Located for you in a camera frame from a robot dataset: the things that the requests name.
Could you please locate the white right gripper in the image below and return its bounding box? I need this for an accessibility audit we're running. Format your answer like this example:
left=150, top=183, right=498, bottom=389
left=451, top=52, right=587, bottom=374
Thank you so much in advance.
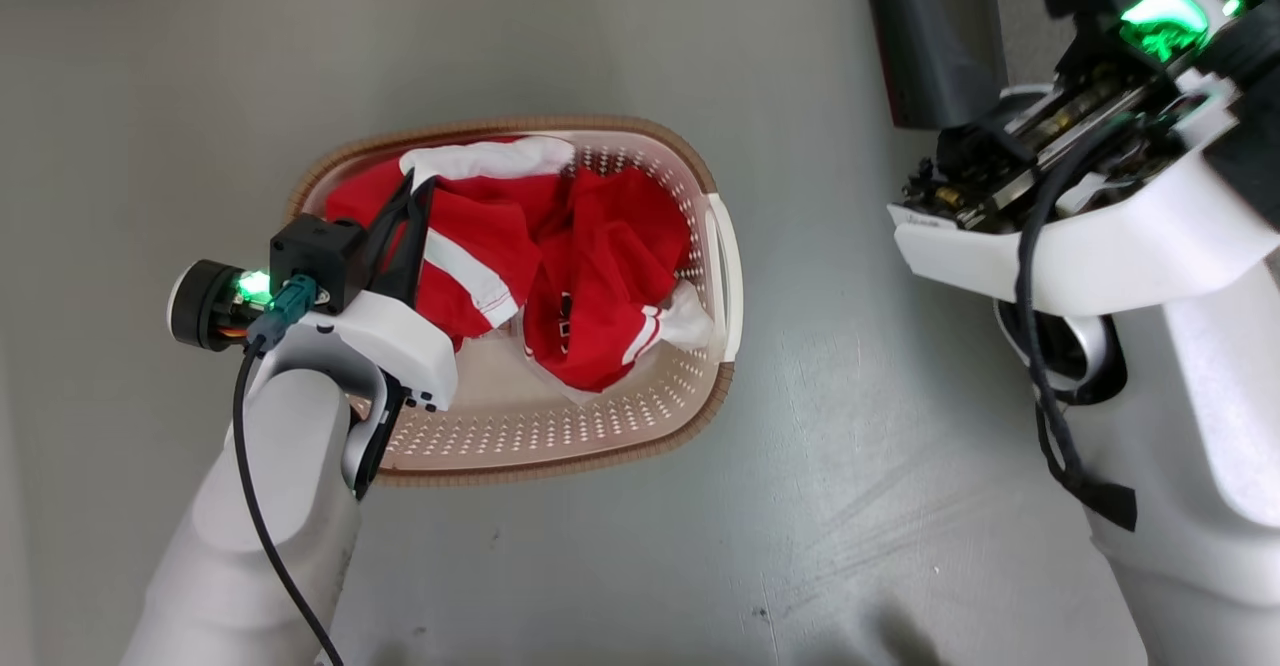
left=858, top=0, right=1280, bottom=318

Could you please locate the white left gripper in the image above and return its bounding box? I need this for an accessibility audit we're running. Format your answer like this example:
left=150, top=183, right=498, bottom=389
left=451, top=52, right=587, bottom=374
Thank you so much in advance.
left=167, top=171, right=460, bottom=414

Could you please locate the red garment with white stripe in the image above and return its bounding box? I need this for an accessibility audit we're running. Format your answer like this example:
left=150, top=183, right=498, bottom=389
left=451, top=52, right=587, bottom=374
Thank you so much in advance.
left=323, top=159, right=544, bottom=340

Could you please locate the red jersey with white sleeves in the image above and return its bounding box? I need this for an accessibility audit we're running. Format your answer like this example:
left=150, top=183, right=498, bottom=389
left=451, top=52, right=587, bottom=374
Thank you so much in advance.
left=399, top=135, right=717, bottom=393

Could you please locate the beige perforated laundry basket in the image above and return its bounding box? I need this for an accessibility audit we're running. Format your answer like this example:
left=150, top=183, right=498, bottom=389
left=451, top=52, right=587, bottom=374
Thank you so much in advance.
left=287, top=115, right=745, bottom=488

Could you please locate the teal left cable connector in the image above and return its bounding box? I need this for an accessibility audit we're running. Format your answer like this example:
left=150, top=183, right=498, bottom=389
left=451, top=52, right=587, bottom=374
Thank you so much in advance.
left=246, top=275, right=320, bottom=353

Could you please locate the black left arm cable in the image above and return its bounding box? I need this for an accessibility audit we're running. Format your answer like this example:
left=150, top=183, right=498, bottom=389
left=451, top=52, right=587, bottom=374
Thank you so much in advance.
left=231, top=334, right=347, bottom=666

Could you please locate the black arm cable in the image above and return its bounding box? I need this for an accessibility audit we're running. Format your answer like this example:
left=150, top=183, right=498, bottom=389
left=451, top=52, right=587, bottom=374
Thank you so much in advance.
left=231, top=334, right=347, bottom=666
left=1014, top=114, right=1140, bottom=534

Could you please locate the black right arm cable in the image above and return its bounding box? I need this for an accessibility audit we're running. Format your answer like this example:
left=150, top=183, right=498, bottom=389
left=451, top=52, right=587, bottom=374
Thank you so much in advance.
left=1014, top=114, right=1140, bottom=534

